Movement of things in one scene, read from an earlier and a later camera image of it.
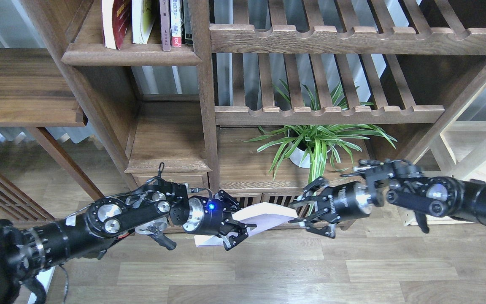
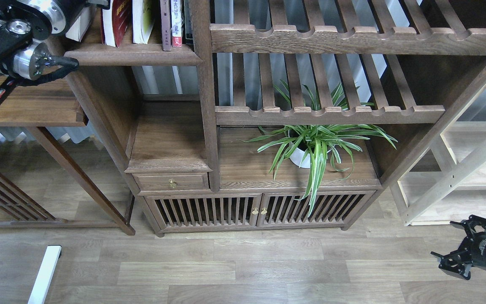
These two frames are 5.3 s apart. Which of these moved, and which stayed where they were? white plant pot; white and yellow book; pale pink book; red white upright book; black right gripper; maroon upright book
Moved: black right gripper; pale pink book
Stayed: white and yellow book; white plant pot; maroon upright book; red white upright book
